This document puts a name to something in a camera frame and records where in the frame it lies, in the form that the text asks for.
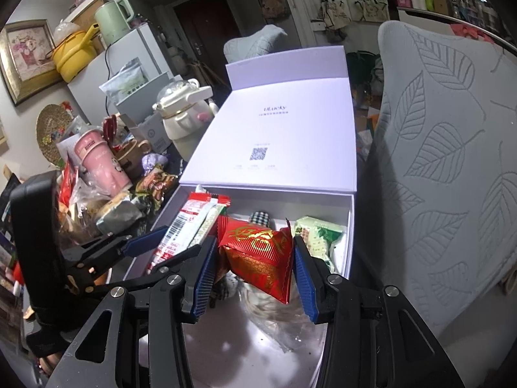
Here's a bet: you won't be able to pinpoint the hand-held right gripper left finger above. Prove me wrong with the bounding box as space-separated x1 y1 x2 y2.
46 235 219 388

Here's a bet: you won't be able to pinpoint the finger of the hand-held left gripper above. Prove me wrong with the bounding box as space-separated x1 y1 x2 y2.
69 244 205 296
60 226 172 275

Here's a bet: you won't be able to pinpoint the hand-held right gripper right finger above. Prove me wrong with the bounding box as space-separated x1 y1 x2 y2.
293 235 465 388

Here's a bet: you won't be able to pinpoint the red white long packet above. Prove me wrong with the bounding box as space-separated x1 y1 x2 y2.
146 185 231 273

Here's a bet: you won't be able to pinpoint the white green stick packet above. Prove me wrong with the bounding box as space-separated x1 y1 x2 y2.
194 204 227 247

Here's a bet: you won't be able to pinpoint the red gold snack packet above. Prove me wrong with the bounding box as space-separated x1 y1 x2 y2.
218 215 295 305

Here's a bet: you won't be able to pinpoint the white gift box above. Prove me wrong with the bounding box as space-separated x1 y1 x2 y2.
121 46 358 388

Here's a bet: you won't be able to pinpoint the grey foil packet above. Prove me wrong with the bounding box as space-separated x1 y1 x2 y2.
97 200 142 231

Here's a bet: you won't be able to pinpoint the green white snack packet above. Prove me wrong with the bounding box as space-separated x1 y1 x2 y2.
293 216 346 271

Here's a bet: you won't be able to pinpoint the clear bag with beige fluff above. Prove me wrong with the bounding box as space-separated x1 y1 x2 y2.
242 283 324 352

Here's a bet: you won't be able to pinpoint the colourful snack packet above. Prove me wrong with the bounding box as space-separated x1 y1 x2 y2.
135 167 178 211

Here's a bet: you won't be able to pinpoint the black white checked cloth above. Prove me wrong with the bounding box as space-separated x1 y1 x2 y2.
210 210 272 304

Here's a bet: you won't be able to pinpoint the pink cup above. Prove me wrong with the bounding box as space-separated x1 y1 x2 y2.
74 129 132 199

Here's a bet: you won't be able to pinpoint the woven round fan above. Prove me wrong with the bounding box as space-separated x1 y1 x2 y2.
36 104 75 164

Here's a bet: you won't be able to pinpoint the small white carton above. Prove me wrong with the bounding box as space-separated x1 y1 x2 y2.
121 111 172 154

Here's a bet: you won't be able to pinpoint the white bear-shaped jug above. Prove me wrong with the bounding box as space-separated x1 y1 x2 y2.
152 79 219 162

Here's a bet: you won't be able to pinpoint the grey desk organizer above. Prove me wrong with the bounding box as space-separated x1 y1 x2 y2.
115 72 182 122

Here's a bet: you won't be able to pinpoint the green white pouch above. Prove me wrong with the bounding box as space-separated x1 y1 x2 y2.
100 57 147 103

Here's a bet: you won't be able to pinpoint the yellow pot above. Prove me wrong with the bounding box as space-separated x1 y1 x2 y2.
52 24 100 83

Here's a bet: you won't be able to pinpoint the gold framed picture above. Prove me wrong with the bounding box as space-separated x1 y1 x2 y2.
0 19 61 106

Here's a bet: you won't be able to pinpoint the leaf pattern chair cover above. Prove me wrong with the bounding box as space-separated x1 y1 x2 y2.
359 20 517 340

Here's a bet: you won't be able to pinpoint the white fridge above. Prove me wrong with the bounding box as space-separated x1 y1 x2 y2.
67 22 172 114

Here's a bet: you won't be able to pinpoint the white plastic bag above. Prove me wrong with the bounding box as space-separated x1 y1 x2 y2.
54 19 81 41

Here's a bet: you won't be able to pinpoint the green bag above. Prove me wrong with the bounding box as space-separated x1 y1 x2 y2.
347 50 382 85

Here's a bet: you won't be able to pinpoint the cardboard box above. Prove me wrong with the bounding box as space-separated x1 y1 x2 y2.
65 0 108 29

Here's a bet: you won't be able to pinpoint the green electric kettle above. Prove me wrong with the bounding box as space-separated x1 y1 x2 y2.
94 0 134 45

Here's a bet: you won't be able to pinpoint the quilted grey chair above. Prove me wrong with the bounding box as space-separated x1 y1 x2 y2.
223 24 285 65

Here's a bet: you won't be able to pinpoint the dark wooden door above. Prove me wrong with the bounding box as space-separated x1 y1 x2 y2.
174 0 243 67

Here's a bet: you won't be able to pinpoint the white counter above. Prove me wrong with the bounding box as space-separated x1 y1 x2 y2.
398 6 517 49

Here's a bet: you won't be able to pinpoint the coral cloth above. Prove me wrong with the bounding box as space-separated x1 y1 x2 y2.
450 23 495 43

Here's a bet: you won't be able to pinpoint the row of bottles and boxes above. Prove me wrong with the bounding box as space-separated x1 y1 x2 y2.
394 0 510 29

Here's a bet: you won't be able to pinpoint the black power cable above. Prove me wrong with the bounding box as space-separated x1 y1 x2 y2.
104 42 114 116

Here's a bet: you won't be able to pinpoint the canvas tote bag black straps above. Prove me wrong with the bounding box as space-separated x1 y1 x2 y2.
311 0 348 31
354 0 388 23

